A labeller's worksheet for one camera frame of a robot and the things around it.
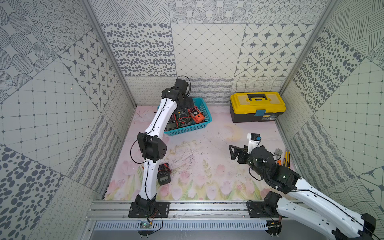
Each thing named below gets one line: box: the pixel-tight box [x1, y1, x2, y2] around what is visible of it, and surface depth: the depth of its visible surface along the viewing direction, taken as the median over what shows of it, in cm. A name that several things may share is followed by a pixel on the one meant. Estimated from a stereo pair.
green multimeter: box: [176, 109, 192, 128], surface depth 100 cm
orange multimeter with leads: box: [184, 106, 205, 124], surface depth 106 cm
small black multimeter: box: [157, 163, 172, 186], surface depth 84 cm
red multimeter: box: [164, 113, 178, 131], surface depth 100 cm
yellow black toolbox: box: [229, 92, 287, 123], surface depth 103 cm
